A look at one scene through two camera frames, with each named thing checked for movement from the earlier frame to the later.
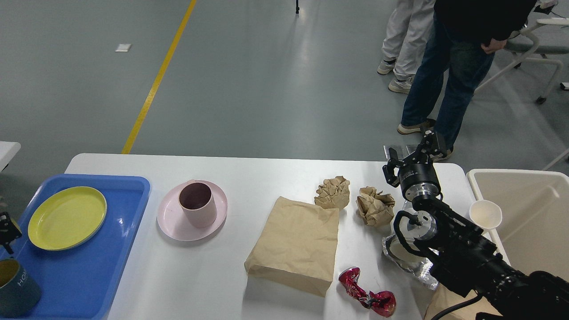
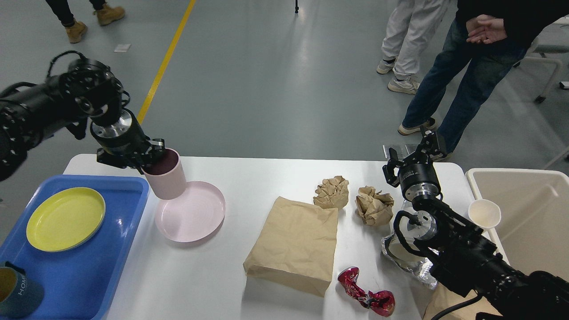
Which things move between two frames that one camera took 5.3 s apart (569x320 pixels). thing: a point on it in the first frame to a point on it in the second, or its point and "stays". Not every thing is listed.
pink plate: (172, 220) stays
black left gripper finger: (9, 231) to (125, 138)
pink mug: (199, 207) to (166, 174)
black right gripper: (418, 180) stays
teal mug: (20, 293) stays
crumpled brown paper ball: (377, 209) stays
